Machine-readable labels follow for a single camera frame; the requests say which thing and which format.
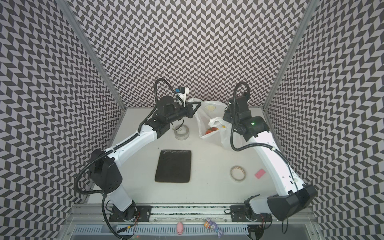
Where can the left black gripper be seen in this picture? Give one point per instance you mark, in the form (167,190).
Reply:
(190,105)

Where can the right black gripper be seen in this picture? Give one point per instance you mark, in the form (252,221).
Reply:
(229,113)

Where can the white plastic bag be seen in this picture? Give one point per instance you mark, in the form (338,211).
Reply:
(210,114)

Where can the red fake strawberry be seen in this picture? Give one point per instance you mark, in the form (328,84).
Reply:
(210,130)

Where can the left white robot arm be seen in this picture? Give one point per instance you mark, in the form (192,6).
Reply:
(102,174)

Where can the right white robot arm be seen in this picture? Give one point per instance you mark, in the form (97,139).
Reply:
(248,132)

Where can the beige masking tape roll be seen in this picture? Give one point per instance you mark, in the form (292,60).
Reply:
(237,173)

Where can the black square mat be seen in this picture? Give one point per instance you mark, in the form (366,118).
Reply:
(174,166)

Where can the pink eraser block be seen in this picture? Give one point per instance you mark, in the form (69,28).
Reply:
(260,173)

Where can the purple toy figure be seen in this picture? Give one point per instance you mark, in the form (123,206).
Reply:
(211,225)

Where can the pink toy figure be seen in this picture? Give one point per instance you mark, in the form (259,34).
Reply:
(180,228)

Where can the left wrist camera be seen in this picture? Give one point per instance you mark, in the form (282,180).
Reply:
(182,93)

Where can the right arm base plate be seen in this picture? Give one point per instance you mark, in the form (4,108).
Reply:
(241,214)

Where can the aluminium front rail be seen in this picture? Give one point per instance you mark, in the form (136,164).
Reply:
(165,214)

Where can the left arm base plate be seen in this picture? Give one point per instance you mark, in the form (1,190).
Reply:
(132,214)

